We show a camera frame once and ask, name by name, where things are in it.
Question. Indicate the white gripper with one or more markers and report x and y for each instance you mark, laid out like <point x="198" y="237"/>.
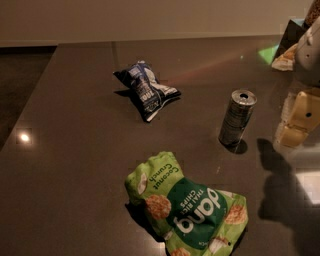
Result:
<point x="309" y="58"/>

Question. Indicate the green rice chip bag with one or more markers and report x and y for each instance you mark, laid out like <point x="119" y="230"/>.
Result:
<point x="193" y="219"/>

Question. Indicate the snack bag at table edge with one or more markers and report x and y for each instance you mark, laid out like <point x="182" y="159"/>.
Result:
<point x="284" y="57"/>

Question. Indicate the blue chip bag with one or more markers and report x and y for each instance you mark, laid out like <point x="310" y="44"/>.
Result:
<point x="152" y="95"/>

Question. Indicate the silver drink can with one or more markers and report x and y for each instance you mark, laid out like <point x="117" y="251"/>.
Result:
<point x="237" y="116"/>

